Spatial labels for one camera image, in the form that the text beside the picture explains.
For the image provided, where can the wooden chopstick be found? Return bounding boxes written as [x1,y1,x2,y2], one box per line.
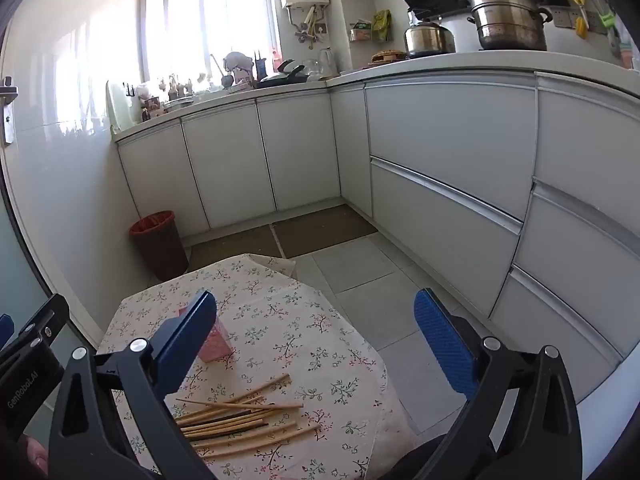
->
[176,374,291,422]
[176,399,304,410]
[180,405,299,434]
[175,396,266,426]
[201,424,320,460]
[191,422,297,448]

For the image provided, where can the steel kettle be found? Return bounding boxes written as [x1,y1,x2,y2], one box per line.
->
[404,8,456,58]

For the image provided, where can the pink perforated utensil holder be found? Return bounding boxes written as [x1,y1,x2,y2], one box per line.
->
[175,306,232,363]

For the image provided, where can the brown floor mat left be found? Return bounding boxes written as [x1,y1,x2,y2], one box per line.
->
[189,226,284,271]

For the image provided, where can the large steel steamer pot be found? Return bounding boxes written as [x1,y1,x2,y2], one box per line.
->
[468,0,553,51]

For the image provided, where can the brown trash bin red liner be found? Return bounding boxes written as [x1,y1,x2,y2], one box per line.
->
[129,210,189,282]

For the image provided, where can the floral tablecloth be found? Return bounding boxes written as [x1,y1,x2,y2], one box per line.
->
[100,255,416,479]

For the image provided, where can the clear electric kettle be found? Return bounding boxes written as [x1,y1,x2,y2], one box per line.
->
[318,48,338,78]

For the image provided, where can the brown floor mat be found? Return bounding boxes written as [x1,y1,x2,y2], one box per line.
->
[273,205,376,258]
[189,226,284,271]

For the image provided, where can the metal door handle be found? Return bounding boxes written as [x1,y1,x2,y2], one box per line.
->
[0,76,20,145]

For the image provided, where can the brown floor mat right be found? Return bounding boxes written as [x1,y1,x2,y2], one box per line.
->
[273,205,376,258]

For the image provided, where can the person's left hand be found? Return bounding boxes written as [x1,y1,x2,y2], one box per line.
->
[20,434,49,479]

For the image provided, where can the black frying pan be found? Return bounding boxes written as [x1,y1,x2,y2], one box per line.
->
[256,58,308,89]

